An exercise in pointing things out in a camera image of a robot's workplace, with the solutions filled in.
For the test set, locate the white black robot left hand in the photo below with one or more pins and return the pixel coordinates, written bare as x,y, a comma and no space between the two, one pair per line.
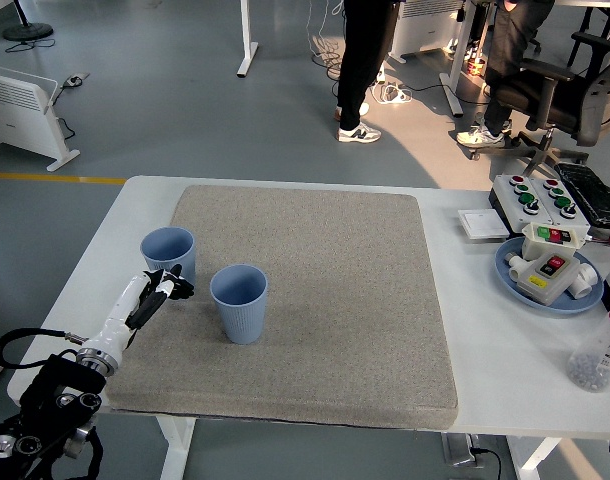
120,315

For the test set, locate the blue ribbed plastic cup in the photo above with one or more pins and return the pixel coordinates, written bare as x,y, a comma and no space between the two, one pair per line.
160,262
240,320

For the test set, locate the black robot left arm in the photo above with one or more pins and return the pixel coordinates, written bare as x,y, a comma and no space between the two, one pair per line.
60,390

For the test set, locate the white push button control box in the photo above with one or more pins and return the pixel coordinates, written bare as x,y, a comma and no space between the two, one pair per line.
542,192
505,197

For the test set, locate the grey-brown mat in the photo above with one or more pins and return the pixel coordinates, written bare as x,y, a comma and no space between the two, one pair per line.
310,300

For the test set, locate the white panel heater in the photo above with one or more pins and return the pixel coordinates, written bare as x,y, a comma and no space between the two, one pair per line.
20,115
425,30

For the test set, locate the grey floor socket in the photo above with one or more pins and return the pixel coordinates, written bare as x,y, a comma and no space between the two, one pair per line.
75,79

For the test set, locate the black round stand base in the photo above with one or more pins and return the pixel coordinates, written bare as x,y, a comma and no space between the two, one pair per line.
27,32

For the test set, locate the white desk leg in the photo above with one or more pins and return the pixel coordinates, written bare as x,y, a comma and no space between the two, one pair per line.
247,30
457,55

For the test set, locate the standing person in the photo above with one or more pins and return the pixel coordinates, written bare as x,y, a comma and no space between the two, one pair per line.
357,75

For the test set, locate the white table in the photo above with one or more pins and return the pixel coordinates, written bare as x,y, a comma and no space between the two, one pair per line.
485,350

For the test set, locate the white pipe fitting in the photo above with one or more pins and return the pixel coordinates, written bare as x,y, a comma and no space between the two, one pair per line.
515,270
585,280

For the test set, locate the blue plate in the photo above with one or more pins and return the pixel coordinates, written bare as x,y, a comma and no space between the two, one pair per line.
585,301

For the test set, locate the seated person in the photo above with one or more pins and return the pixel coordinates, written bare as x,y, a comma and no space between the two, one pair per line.
510,50

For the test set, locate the clear bottle red cap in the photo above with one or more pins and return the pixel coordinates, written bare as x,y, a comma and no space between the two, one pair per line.
597,350

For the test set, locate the black wrapped flat object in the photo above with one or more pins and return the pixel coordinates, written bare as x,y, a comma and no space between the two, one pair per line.
590,192

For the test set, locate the grey black office chair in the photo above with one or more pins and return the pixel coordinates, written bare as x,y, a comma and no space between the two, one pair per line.
585,110

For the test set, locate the white wall switch plate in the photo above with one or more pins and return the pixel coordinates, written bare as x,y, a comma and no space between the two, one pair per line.
482,222

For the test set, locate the grey switch box red black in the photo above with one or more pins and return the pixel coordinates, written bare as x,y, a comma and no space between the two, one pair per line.
535,285

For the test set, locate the white switch box green red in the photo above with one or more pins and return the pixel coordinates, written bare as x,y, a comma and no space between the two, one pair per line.
532,245

